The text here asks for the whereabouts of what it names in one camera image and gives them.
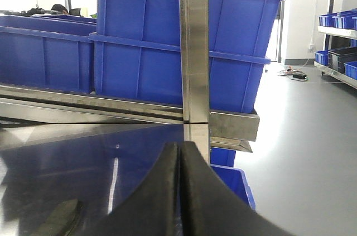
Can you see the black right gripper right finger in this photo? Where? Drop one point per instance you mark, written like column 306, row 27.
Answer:
column 209, row 207

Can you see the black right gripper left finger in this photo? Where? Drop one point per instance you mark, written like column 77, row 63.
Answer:
column 151, row 207

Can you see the blue bin under rack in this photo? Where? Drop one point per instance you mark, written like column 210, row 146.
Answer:
column 222, row 162

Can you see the lower stacked blue bin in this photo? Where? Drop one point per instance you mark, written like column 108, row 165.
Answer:
column 147, row 71

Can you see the stacked blue bin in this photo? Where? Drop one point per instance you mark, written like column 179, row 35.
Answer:
column 240, row 27
column 147, row 71

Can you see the black power adapter on floor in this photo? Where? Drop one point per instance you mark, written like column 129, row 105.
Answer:
column 299, row 75

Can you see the left blue bin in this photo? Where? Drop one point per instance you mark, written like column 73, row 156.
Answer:
column 47, row 53

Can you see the distant shelf with bins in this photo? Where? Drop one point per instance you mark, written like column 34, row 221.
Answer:
column 338, row 58

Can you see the upper stacked blue bin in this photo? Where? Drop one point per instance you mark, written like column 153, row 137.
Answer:
column 240, row 27

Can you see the stainless steel rack frame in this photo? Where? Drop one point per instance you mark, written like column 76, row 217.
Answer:
column 230, row 131

